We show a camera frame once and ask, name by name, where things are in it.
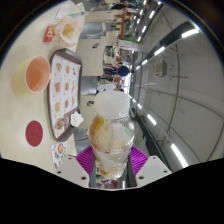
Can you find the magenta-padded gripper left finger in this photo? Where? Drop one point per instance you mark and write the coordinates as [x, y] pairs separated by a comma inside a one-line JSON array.
[[71, 169]]

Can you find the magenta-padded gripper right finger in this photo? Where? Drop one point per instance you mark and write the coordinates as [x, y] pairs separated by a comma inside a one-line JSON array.
[[151, 168]]

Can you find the clear plastic drink bottle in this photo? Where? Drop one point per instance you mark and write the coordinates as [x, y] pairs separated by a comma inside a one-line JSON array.
[[111, 136]]

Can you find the colourful printed leaflet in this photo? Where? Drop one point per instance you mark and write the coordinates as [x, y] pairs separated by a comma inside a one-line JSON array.
[[59, 155]]

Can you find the white paper napkin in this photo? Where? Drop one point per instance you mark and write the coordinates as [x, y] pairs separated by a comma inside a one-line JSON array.
[[76, 119]]

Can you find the flat round red coaster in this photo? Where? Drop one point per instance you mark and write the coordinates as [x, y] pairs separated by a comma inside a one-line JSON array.
[[34, 133]]

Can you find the beige chair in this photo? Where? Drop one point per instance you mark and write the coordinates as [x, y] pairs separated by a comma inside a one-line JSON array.
[[91, 53], [87, 111]]

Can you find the dark brown food tray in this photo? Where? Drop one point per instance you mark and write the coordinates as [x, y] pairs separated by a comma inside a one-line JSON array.
[[63, 90]]

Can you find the person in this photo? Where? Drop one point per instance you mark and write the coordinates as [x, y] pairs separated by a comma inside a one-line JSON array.
[[106, 87], [119, 6], [124, 70]]

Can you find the ceiling air conditioner unit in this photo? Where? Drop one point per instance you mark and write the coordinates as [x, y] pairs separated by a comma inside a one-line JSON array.
[[160, 68]]

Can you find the yellow mug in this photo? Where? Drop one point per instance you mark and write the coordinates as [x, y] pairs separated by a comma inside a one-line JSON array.
[[36, 75]]

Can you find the red snack packet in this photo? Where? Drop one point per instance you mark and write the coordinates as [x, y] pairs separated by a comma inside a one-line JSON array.
[[49, 33]]

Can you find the clear plastic food bag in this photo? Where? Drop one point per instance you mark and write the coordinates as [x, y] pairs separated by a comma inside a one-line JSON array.
[[66, 30]]

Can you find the group of ceiling lights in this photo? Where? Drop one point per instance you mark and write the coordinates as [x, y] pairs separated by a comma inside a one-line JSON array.
[[190, 32]]

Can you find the white paper slip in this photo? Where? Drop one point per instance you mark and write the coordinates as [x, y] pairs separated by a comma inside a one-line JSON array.
[[63, 10]]

